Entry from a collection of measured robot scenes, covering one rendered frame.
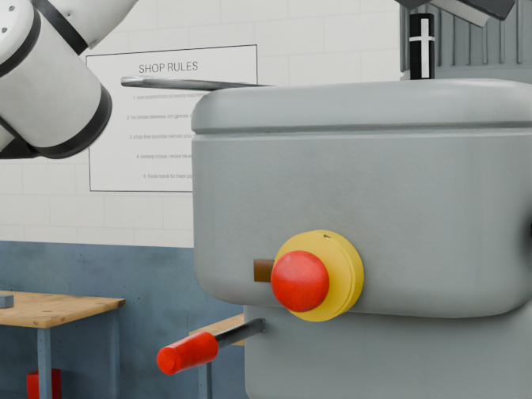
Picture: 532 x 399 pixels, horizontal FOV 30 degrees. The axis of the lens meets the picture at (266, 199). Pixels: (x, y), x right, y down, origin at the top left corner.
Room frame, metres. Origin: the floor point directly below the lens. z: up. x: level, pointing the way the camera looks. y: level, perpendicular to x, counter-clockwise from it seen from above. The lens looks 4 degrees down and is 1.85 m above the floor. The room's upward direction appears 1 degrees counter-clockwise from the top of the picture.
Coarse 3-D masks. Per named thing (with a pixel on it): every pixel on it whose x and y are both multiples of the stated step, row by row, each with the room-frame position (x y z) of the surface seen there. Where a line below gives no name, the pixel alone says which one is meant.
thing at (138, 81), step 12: (132, 84) 0.68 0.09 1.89; (144, 84) 0.68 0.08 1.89; (156, 84) 0.69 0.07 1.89; (168, 84) 0.70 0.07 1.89; (180, 84) 0.72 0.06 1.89; (192, 84) 0.73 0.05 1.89; (204, 84) 0.75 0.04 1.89; (216, 84) 0.76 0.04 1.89; (228, 84) 0.78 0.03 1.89; (240, 84) 0.79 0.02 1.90; (252, 84) 0.81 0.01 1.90
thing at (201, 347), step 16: (256, 320) 0.80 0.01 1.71; (192, 336) 0.71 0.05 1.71; (208, 336) 0.72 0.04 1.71; (224, 336) 0.74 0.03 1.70; (240, 336) 0.76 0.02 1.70; (160, 352) 0.68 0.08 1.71; (176, 352) 0.68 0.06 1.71; (192, 352) 0.69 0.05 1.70; (208, 352) 0.71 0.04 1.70; (160, 368) 0.68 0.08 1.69; (176, 368) 0.68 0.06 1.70
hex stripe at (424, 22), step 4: (424, 20) 0.86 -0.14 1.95; (424, 24) 0.86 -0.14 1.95; (424, 28) 0.86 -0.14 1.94; (424, 32) 0.86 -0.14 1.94; (424, 36) 0.86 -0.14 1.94; (424, 40) 0.86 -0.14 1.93; (424, 44) 0.86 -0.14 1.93; (424, 48) 0.86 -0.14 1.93; (424, 52) 0.86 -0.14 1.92; (424, 56) 0.86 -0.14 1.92; (424, 60) 0.86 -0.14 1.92; (424, 64) 0.86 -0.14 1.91; (424, 68) 0.86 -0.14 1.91; (428, 68) 0.86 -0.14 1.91; (424, 72) 0.86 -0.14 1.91; (428, 72) 0.86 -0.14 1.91; (424, 76) 0.86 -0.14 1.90; (428, 76) 0.86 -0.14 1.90
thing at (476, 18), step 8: (432, 0) 0.89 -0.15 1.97; (440, 0) 0.89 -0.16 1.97; (448, 0) 0.89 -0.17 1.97; (440, 8) 0.89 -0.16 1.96; (448, 8) 0.89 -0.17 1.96; (456, 8) 0.89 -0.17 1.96; (464, 8) 0.89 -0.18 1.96; (456, 16) 0.90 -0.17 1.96; (464, 16) 0.89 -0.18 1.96; (472, 16) 0.89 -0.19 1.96; (480, 16) 0.89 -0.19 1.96; (488, 16) 0.89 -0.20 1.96; (472, 24) 0.90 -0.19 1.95; (480, 24) 0.89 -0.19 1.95
